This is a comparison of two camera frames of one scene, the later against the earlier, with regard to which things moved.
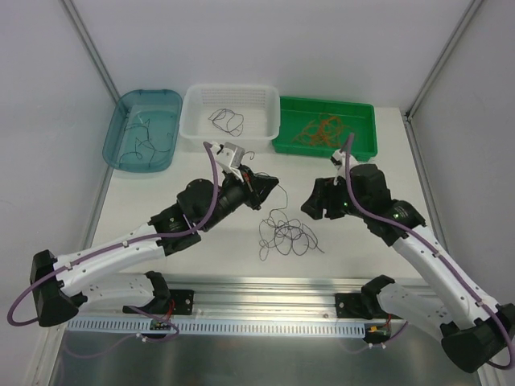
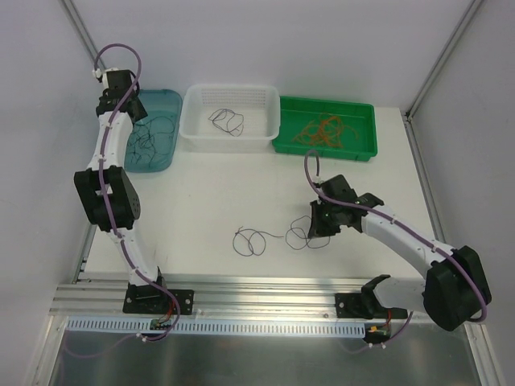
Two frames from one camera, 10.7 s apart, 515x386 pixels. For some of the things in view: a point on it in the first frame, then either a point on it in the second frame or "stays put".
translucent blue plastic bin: [142, 133] stays put
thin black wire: [146, 143] -> [150, 121]
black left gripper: [253, 193] -> [135, 108]
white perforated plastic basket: [248, 115] stays put
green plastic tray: [319, 127] stays put
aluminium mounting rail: [253, 297] stays put
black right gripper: [327, 199] -> [322, 221]
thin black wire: [278, 232] -> [143, 143]
